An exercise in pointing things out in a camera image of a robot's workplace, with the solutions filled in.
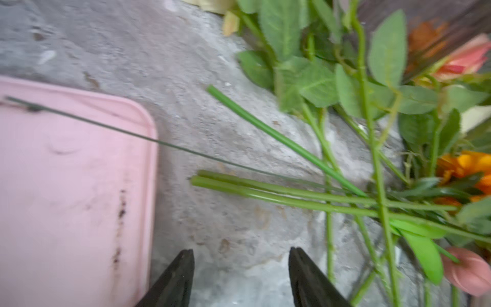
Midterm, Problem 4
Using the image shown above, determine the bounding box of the pink rose near vase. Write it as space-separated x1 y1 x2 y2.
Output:
406 20 491 83

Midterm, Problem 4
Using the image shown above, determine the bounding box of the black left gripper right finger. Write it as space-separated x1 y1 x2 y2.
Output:
288 247 351 307

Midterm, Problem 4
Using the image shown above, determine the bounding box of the pink pencil case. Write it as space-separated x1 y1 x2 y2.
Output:
1 77 158 306

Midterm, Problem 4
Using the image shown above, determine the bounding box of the orange marigold flower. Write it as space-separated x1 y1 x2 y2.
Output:
191 150 491 246

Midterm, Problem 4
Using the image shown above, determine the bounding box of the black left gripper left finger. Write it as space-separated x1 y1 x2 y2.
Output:
135 249 195 307

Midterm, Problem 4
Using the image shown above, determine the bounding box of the pink tulip flower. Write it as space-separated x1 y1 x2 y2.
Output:
191 171 490 297

